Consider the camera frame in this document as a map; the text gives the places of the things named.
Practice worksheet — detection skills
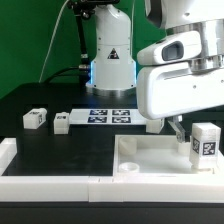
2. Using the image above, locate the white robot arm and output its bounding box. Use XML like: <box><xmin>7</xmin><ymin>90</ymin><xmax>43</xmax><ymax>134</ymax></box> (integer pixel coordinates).
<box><xmin>86</xmin><ymin>0</ymin><xmax>224</xmax><ymax>130</ymax></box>

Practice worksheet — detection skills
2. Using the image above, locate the white U-shaped obstacle fence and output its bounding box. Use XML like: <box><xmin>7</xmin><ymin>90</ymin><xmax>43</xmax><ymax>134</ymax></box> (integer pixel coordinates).
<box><xmin>0</xmin><ymin>138</ymin><xmax>224</xmax><ymax>203</ymax></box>

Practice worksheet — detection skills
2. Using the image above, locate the white square tabletop panel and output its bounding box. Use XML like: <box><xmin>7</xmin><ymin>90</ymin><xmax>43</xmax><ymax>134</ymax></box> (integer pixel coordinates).
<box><xmin>113</xmin><ymin>135</ymin><xmax>224</xmax><ymax>177</ymax></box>

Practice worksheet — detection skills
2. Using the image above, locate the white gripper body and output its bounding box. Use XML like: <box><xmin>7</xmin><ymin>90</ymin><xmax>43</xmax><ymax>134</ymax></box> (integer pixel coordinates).
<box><xmin>136</xmin><ymin>31</ymin><xmax>224</xmax><ymax>119</ymax></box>

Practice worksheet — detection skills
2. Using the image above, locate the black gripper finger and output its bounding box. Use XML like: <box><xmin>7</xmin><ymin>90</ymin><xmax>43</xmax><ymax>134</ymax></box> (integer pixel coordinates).
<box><xmin>167</xmin><ymin>115</ymin><xmax>185</xmax><ymax>143</ymax></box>

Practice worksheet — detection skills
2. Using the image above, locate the white cable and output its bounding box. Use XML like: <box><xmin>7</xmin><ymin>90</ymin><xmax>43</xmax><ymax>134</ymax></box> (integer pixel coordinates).
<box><xmin>38</xmin><ymin>3</ymin><xmax>69</xmax><ymax>84</ymax></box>

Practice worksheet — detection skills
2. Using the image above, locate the white base marker plate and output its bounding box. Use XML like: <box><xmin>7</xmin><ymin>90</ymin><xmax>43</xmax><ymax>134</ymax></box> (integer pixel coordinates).
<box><xmin>69</xmin><ymin>109</ymin><xmax>146</xmax><ymax>125</ymax></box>

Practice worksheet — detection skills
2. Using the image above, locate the black cable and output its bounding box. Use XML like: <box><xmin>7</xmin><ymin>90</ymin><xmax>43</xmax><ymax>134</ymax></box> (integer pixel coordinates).
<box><xmin>43</xmin><ymin>65</ymin><xmax>91</xmax><ymax>84</ymax></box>

